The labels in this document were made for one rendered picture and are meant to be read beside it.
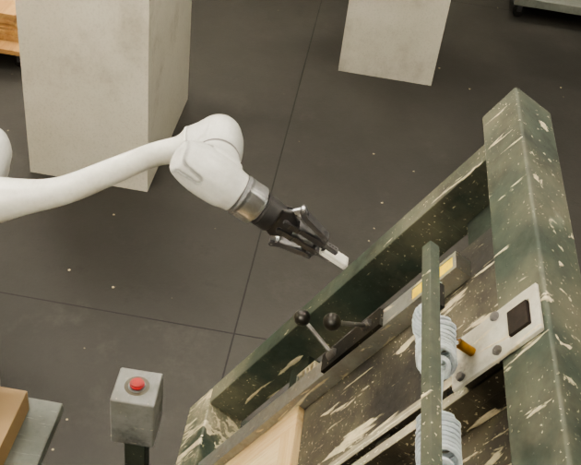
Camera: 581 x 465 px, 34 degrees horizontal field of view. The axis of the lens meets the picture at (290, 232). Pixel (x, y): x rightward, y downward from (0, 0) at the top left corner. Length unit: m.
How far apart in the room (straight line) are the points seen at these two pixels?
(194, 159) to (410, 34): 3.92
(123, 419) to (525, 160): 1.36
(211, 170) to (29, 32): 2.61
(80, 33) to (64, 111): 0.44
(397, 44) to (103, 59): 2.07
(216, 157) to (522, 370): 0.82
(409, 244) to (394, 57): 3.75
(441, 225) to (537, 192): 0.45
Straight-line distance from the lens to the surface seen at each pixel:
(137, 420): 2.60
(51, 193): 2.03
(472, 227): 2.05
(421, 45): 5.77
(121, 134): 4.56
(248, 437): 2.28
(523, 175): 1.72
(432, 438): 1.21
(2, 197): 2.05
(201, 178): 1.92
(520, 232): 1.62
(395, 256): 2.15
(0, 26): 5.72
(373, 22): 5.71
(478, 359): 1.50
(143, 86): 4.39
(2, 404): 2.71
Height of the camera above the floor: 2.90
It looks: 40 degrees down
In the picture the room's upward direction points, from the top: 8 degrees clockwise
